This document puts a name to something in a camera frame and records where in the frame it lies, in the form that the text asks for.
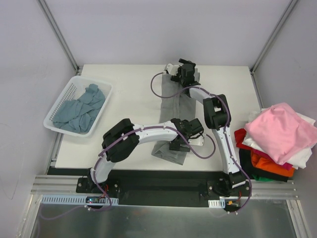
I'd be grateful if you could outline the white plastic laundry basket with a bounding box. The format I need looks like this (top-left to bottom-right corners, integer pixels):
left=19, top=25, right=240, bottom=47
left=44, top=76, right=113, bottom=137

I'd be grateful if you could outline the aluminium frame post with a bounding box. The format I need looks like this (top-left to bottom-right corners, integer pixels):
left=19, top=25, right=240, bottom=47
left=250, top=0, right=300, bottom=75
left=37, top=0, right=83, bottom=75

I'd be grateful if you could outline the aluminium frame post right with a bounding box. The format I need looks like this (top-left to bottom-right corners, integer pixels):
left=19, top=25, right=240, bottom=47
left=250, top=0, right=300, bottom=75

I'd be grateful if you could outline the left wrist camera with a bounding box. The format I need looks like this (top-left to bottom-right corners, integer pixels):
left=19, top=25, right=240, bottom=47
left=188, top=134, right=205, bottom=146

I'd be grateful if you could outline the pink t-shirt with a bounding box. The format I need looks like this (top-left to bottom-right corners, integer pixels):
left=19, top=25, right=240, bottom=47
left=244, top=103, right=317, bottom=165

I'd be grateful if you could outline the grey t-shirt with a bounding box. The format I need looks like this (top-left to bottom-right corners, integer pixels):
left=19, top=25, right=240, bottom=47
left=152, top=74, right=196, bottom=165

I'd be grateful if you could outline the right cable duct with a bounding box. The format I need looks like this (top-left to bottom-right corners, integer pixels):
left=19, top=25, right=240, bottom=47
left=208, top=198, right=226, bottom=209

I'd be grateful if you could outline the left cable duct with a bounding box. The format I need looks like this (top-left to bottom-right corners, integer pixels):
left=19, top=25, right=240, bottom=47
left=42, top=195, right=119, bottom=206

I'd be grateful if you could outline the black t-shirt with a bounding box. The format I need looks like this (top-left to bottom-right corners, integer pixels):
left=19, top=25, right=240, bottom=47
left=239, top=149, right=288, bottom=182

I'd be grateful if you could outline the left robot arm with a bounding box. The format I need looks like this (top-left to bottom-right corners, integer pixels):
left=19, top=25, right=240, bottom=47
left=87, top=118, right=204, bottom=193

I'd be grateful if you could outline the magenta t-shirt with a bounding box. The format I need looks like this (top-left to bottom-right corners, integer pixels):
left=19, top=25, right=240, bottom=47
left=250, top=146, right=293, bottom=171

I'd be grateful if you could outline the cable duct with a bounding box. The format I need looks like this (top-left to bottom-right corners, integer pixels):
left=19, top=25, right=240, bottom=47
left=42, top=195, right=119, bottom=206
left=208, top=198, right=226, bottom=209

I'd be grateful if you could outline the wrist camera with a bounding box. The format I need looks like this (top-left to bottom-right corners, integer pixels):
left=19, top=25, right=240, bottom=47
left=164, top=63, right=181, bottom=76
left=188, top=134, right=205, bottom=146

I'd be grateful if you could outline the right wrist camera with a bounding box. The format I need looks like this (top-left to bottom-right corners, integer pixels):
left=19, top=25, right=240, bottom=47
left=164, top=63, right=181, bottom=76

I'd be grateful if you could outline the blue-grey t-shirt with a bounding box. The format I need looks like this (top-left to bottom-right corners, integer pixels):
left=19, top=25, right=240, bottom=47
left=53, top=84, right=106, bottom=133

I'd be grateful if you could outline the white t-shirt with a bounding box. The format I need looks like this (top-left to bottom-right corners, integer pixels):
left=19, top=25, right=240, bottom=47
left=242, top=109, right=316, bottom=169

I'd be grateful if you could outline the orange t-shirt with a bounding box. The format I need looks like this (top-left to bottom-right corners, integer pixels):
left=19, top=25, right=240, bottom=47
left=251, top=151, right=295, bottom=178

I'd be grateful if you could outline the aluminium frame post left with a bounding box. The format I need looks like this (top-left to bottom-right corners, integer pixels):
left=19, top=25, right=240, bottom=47
left=37, top=0, right=83, bottom=75

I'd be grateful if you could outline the green t-shirt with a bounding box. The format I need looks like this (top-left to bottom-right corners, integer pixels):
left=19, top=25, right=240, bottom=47
left=252, top=175, right=274, bottom=182

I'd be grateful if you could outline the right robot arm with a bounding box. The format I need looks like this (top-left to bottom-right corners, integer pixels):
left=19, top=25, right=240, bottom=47
left=165, top=59, right=246, bottom=196

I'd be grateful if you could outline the aluminium front rail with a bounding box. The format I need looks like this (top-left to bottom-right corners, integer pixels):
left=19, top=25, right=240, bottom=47
left=31, top=175, right=300, bottom=200

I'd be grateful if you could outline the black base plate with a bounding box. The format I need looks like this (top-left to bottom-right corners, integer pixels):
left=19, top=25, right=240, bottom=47
left=75, top=168, right=252, bottom=206

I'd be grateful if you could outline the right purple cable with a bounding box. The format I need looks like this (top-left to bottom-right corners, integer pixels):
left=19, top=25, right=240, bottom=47
left=151, top=70, right=253, bottom=217

